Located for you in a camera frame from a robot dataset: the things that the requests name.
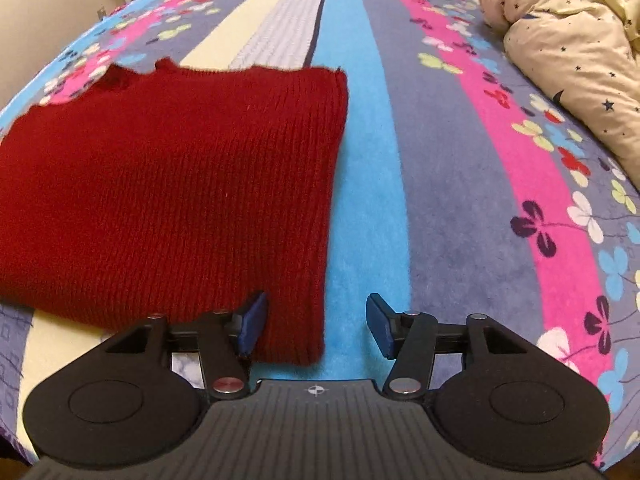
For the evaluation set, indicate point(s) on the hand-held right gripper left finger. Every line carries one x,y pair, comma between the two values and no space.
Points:
252,322

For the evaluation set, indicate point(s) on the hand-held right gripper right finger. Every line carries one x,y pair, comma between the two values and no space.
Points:
379,327

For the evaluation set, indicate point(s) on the red knitted sweater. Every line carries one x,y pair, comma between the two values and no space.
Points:
165,195

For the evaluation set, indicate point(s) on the floral striped blanket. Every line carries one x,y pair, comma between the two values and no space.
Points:
450,170

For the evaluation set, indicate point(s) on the star print beige quilt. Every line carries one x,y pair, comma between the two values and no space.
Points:
575,50

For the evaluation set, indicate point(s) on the wall socket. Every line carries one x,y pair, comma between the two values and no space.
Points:
100,12

